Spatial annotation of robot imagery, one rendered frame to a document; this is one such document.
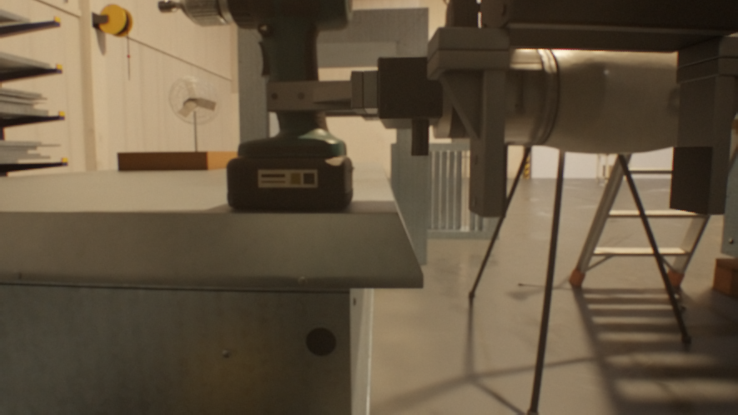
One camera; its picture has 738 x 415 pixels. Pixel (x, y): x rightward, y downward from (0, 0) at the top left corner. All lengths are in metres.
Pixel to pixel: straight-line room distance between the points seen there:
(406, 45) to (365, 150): 7.87
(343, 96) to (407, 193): 1.94
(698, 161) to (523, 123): 0.12
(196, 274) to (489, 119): 0.26
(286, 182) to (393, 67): 0.13
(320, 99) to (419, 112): 0.09
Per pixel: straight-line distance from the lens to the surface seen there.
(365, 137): 10.05
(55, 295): 0.49
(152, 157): 1.30
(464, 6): 0.35
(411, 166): 2.21
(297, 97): 0.33
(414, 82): 0.29
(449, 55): 0.20
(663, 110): 0.37
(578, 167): 11.29
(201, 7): 0.40
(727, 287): 2.49
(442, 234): 2.99
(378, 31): 2.33
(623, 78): 0.35
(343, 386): 0.40
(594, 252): 2.09
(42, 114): 5.15
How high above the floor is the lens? 0.70
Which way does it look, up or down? 5 degrees down
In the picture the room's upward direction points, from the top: straight up
